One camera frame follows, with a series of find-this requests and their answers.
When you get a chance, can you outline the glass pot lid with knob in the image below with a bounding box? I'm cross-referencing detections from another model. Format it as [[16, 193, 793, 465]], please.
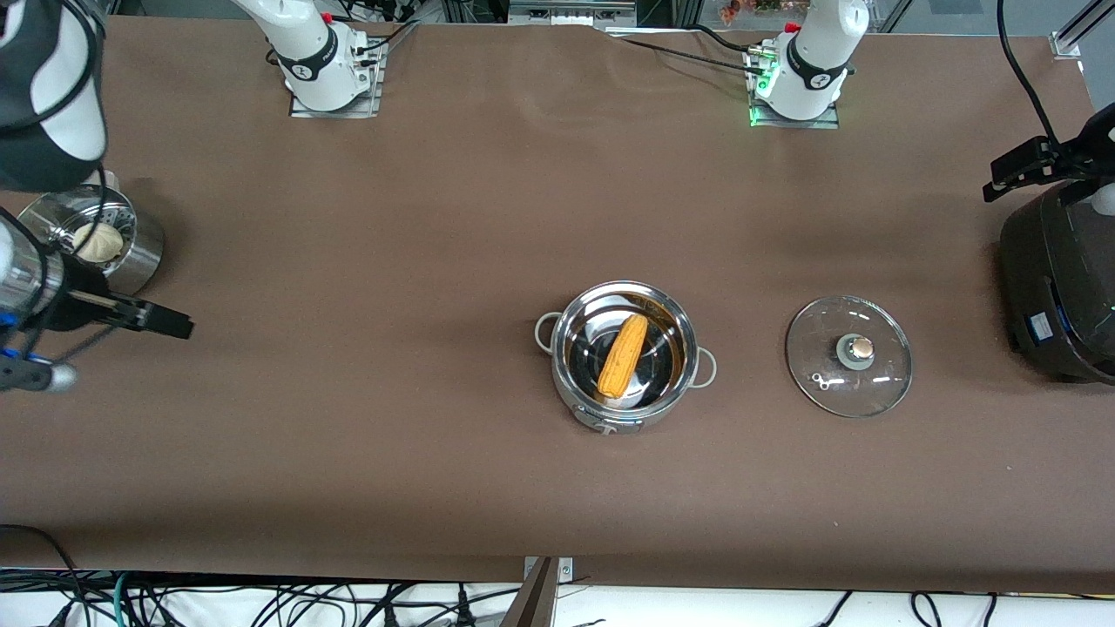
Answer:
[[785, 294, 913, 419]]

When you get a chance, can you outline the yellow corn cob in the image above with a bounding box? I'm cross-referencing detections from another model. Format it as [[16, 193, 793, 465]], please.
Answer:
[[597, 313, 651, 401]]

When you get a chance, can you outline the steel steamer pot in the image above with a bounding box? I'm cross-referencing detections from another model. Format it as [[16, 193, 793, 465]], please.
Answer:
[[17, 172, 165, 297]]

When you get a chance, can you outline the white steamed bun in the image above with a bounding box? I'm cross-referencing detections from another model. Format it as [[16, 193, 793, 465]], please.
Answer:
[[71, 222, 125, 264]]

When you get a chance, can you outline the black rice cooker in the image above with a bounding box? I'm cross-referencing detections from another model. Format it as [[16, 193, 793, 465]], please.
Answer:
[[999, 179, 1115, 385]]

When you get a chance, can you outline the brown table cover sheet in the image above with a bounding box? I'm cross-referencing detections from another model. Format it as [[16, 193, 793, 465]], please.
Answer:
[[0, 13, 1115, 595]]

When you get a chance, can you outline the grey power strip box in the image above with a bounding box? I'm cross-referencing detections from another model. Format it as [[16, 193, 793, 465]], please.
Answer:
[[508, 0, 639, 27]]

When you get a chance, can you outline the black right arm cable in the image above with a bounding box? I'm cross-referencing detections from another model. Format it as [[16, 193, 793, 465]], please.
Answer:
[[0, 0, 111, 368]]

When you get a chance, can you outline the aluminium frame profile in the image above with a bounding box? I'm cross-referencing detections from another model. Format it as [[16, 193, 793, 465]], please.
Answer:
[[1050, 0, 1115, 58]]

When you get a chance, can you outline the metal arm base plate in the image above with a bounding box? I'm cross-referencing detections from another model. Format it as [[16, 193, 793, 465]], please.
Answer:
[[747, 44, 841, 130], [289, 35, 384, 118]]

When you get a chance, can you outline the black floor cable loop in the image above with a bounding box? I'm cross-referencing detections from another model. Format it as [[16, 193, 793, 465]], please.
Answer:
[[0, 522, 84, 627]]

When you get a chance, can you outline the black base cable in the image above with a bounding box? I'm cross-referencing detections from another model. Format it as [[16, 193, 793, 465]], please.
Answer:
[[686, 23, 769, 53], [610, 33, 772, 79], [353, 19, 421, 55]]

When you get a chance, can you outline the steel pot with handles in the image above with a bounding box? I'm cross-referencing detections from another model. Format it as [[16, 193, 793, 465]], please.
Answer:
[[534, 280, 718, 435]]

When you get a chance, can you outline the metal table edge bracket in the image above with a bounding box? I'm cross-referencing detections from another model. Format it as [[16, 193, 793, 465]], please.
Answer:
[[501, 556, 576, 627]]

